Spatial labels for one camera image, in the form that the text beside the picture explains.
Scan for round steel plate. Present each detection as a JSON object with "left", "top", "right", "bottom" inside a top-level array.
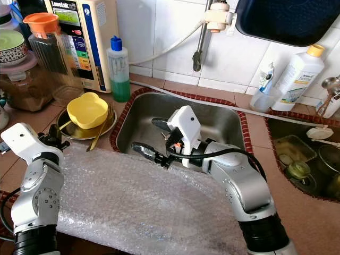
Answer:
[{"left": 57, "top": 104, "right": 117, "bottom": 140}]

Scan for yellow plastic bowl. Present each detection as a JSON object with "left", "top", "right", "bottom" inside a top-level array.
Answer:
[{"left": 66, "top": 91, "right": 109, "bottom": 130}]

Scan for stainless steel sink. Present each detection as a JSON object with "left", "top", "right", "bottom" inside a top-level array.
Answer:
[
  {"left": 110, "top": 87, "right": 251, "bottom": 176},
  {"left": 265, "top": 114, "right": 340, "bottom": 202}
]

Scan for gold fork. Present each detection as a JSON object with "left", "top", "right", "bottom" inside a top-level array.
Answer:
[{"left": 87, "top": 106, "right": 116, "bottom": 153}]

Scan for blue-capped green soap bottle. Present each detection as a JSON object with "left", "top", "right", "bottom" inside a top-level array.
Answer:
[{"left": 108, "top": 36, "right": 131, "bottom": 103}]

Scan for teal rabbit mug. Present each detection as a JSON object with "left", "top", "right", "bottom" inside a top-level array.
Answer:
[{"left": 0, "top": 97, "right": 10, "bottom": 130}]

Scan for plastic container brown contents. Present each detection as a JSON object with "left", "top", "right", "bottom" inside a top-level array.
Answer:
[{"left": 0, "top": 53, "right": 54, "bottom": 112}]

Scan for clear bubble wrap sheet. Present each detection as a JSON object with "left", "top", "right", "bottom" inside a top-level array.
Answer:
[{"left": 56, "top": 143, "right": 264, "bottom": 255}]

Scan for grey metal faucet pipe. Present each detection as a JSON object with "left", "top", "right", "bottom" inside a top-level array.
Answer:
[{"left": 193, "top": 0, "right": 216, "bottom": 72}]

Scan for glass jar orange lid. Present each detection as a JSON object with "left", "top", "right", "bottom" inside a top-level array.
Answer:
[{"left": 23, "top": 13, "right": 80, "bottom": 107}]

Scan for patterned ceramic bowl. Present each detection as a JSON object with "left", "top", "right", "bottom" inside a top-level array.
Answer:
[{"left": 0, "top": 29, "right": 28, "bottom": 64}]

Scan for beige water ionizer machine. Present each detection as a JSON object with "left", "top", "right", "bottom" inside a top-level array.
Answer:
[{"left": 45, "top": 0, "right": 108, "bottom": 94}]

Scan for small clear spray bottle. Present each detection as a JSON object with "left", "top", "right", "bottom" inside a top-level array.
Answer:
[{"left": 249, "top": 61, "right": 279, "bottom": 113}]

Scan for square glass container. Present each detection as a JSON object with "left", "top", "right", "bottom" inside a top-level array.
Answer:
[{"left": 274, "top": 134, "right": 310, "bottom": 166}]

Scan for beige tap filter head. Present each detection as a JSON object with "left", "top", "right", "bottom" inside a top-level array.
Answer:
[{"left": 203, "top": 2, "right": 237, "bottom": 33}]

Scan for white detergent bottle yellow cap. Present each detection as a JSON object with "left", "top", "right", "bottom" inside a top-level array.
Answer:
[{"left": 271, "top": 44, "right": 326, "bottom": 112}]

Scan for white plastic strainer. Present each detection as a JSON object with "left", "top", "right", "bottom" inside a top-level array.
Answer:
[{"left": 305, "top": 126, "right": 340, "bottom": 148}]

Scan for dark blue basin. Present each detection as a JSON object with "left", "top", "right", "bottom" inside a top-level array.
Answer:
[{"left": 235, "top": 0, "right": 340, "bottom": 47}]

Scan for steel ladle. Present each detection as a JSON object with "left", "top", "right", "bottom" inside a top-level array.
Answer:
[{"left": 316, "top": 74, "right": 340, "bottom": 120}]

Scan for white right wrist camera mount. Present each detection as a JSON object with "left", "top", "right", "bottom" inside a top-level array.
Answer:
[{"left": 167, "top": 105, "right": 202, "bottom": 169}]

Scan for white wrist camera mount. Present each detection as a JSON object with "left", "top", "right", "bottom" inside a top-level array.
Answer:
[
  {"left": 167, "top": 105, "right": 202, "bottom": 169},
  {"left": 1, "top": 123, "right": 48, "bottom": 166}
]

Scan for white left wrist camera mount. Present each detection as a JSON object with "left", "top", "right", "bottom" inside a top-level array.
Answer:
[{"left": 1, "top": 123, "right": 48, "bottom": 166}]

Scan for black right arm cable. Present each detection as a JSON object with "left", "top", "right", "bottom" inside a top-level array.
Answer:
[{"left": 173, "top": 146, "right": 267, "bottom": 179}]

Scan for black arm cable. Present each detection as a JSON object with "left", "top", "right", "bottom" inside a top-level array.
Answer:
[
  {"left": 173, "top": 146, "right": 267, "bottom": 179},
  {"left": 0, "top": 189, "right": 18, "bottom": 240}
]

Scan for white faucet hose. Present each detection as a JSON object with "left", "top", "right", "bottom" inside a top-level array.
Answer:
[{"left": 127, "top": 19, "right": 210, "bottom": 67}]

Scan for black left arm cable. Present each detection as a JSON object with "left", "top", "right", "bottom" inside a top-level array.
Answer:
[{"left": 0, "top": 189, "right": 18, "bottom": 240}]

